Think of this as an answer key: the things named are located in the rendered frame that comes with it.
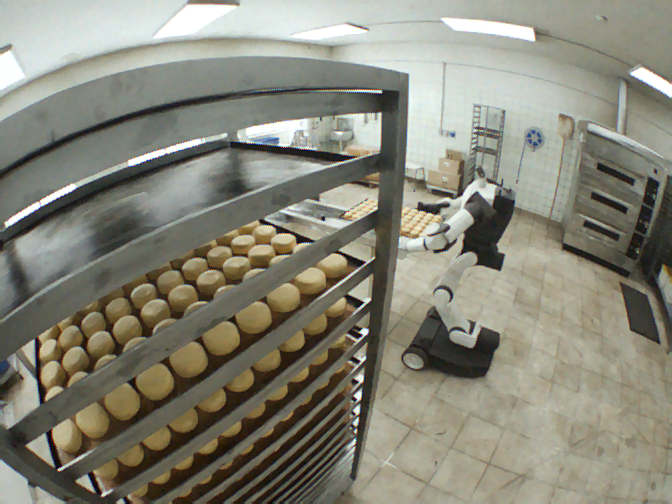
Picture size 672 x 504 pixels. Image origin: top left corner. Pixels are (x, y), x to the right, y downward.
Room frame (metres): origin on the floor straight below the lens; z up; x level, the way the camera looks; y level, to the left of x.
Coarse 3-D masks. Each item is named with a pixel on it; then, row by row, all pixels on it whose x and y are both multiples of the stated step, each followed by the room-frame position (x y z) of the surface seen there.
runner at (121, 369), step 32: (352, 224) 0.38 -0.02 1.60; (288, 256) 0.29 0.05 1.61; (320, 256) 0.32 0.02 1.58; (256, 288) 0.25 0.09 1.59; (192, 320) 0.18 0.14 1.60; (224, 320) 0.21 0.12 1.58; (128, 352) 0.13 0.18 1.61; (160, 352) 0.15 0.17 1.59; (96, 384) 0.09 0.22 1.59; (32, 416) 0.02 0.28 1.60; (64, 416) 0.04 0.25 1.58
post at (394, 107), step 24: (384, 96) 0.42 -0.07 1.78; (408, 96) 0.43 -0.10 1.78; (384, 120) 0.42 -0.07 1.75; (384, 144) 0.42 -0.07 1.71; (384, 168) 0.42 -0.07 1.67; (384, 192) 0.42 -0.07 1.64; (384, 216) 0.41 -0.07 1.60; (384, 240) 0.41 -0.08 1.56; (384, 264) 0.41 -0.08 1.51; (384, 288) 0.41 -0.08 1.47; (384, 312) 0.41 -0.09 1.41; (384, 336) 0.42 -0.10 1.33; (360, 408) 0.42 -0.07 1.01; (360, 432) 0.41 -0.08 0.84; (360, 456) 0.41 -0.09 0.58
